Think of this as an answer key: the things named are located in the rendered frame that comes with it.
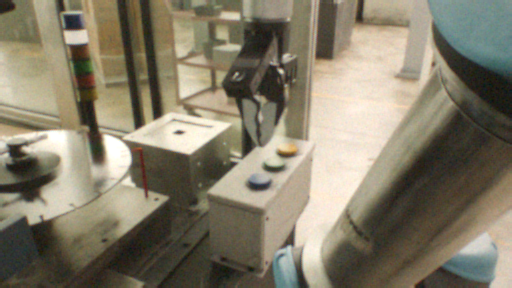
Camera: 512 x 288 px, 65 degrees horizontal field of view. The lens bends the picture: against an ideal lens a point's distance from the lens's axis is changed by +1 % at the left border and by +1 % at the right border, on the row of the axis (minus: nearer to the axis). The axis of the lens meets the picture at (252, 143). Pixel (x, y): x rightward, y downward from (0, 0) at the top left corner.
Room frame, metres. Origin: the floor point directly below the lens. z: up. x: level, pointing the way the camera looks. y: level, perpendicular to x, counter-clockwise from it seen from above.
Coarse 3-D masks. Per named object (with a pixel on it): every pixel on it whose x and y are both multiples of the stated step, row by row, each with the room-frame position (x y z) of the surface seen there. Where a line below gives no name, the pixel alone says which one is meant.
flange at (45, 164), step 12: (36, 156) 0.57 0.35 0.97; (48, 156) 0.60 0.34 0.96; (0, 168) 0.55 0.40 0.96; (12, 168) 0.54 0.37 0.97; (24, 168) 0.55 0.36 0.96; (36, 168) 0.55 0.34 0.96; (48, 168) 0.56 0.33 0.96; (60, 168) 0.57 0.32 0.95; (0, 180) 0.52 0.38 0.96; (12, 180) 0.52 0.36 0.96; (24, 180) 0.52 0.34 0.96; (36, 180) 0.53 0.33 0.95
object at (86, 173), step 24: (0, 144) 0.67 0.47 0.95; (48, 144) 0.67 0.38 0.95; (72, 144) 0.67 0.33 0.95; (96, 144) 0.66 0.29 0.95; (120, 144) 0.66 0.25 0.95; (72, 168) 0.57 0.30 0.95; (96, 168) 0.57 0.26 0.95; (120, 168) 0.57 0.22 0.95; (0, 192) 0.50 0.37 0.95; (24, 192) 0.50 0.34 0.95; (48, 192) 0.50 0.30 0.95; (72, 192) 0.50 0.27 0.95; (96, 192) 0.50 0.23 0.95; (0, 216) 0.44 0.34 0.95; (48, 216) 0.44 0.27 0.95
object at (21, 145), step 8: (40, 136) 0.59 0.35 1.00; (48, 136) 0.60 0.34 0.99; (8, 144) 0.55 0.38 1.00; (16, 144) 0.55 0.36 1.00; (24, 144) 0.56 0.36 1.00; (0, 152) 0.54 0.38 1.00; (8, 152) 0.55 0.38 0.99; (16, 152) 0.55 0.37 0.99; (24, 152) 0.55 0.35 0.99; (32, 152) 0.54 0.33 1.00; (16, 160) 0.55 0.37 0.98
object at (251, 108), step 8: (256, 96) 0.64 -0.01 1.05; (248, 104) 0.62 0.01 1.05; (256, 104) 0.61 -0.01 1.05; (248, 112) 0.62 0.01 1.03; (256, 112) 0.61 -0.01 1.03; (248, 120) 0.62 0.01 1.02; (256, 120) 0.62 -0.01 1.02; (248, 128) 0.62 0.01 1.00; (256, 128) 0.61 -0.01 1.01; (256, 136) 0.61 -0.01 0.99
